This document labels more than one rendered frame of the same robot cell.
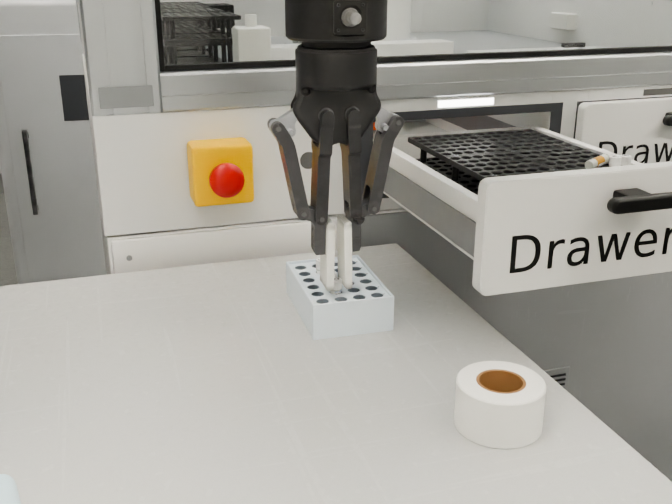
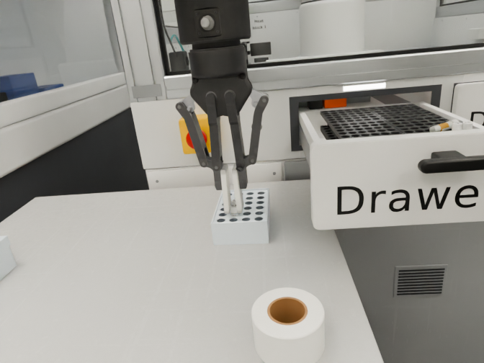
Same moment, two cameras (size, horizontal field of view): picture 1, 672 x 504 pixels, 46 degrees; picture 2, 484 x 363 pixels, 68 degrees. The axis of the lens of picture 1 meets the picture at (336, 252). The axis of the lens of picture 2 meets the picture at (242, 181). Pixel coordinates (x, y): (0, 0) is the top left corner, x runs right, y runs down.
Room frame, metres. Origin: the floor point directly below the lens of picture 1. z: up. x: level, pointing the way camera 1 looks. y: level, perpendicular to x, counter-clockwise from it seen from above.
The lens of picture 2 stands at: (0.29, -0.21, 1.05)
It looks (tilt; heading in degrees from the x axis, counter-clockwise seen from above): 22 degrees down; 23
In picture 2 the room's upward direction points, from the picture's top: 6 degrees counter-clockwise
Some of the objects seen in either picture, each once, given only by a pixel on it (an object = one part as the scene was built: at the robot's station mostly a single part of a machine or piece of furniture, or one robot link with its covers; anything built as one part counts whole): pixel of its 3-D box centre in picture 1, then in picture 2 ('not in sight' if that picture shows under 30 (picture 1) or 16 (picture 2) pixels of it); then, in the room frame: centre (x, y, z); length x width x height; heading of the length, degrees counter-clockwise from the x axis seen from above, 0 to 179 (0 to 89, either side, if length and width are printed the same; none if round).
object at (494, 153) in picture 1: (510, 177); (382, 138); (0.92, -0.21, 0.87); 0.22 x 0.18 x 0.06; 18
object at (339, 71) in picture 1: (336, 93); (220, 81); (0.75, 0.00, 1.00); 0.08 x 0.07 x 0.09; 105
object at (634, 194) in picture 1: (636, 199); (450, 160); (0.71, -0.28, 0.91); 0.07 x 0.04 x 0.01; 108
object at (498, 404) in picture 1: (499, 403); (288, 326); (0.56, -0.13, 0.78); 0.07 x 0.07 x 0.04
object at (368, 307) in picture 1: (337, 294); (243, 214); (0.78, 0.00, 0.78); 0.12 x 0.08 x 0.04; 16
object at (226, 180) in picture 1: (226, 179); (196, 138); (0.89, 0.13, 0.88); 0.04 x 0.03 x 0.04; 108
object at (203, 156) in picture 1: (221, 172); (199, 134); (0.92, 0.14, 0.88); 0.07 x 0.05 x 0.07; 108
